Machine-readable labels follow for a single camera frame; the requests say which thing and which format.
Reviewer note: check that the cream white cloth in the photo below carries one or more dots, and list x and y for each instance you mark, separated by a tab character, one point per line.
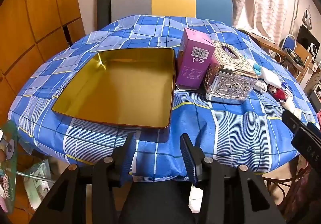
291	106

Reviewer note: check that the small blue chair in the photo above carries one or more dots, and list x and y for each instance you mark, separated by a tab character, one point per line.
289	42

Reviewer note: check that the gold metal tin tray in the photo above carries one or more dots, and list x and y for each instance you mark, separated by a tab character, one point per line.
120	88

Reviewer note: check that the ornate silver tissue box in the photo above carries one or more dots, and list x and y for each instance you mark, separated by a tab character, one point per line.
230	80

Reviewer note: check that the black monitor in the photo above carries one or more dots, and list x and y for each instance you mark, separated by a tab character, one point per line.
306	37

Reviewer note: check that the colourful printed bag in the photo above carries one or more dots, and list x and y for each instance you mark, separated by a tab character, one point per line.
8	163

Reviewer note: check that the blue plaid tablecloth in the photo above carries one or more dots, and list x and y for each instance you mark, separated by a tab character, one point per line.
238	128

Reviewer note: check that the black rolled mat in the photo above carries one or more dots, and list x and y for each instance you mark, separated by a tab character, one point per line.
103	5

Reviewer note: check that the wooden wardrobe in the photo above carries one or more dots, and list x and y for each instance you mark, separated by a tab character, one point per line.
32	25

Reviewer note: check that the red patterned cloth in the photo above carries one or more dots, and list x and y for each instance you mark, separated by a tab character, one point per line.
309	188

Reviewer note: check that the green plastic packet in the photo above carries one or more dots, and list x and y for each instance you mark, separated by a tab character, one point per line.
37	183

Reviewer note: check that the red plush toy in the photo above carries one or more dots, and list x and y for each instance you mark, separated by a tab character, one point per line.
277	93

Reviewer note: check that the wooden desk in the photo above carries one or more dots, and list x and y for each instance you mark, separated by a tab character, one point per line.
275	49

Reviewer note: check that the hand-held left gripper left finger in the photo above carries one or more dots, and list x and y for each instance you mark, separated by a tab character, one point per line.
128	157

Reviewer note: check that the white metal pole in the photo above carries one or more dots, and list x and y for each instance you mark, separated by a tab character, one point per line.
296	8

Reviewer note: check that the grey yellow blue chair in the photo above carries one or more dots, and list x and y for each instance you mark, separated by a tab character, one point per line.
173	0

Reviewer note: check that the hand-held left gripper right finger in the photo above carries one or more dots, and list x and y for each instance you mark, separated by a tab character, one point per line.
188	157

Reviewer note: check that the white pad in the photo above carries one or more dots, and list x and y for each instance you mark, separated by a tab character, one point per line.
270	77

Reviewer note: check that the purple cardboard box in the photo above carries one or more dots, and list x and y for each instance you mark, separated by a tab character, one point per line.
193	63

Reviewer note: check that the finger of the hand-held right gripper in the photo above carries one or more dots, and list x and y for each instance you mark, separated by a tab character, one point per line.
292	121

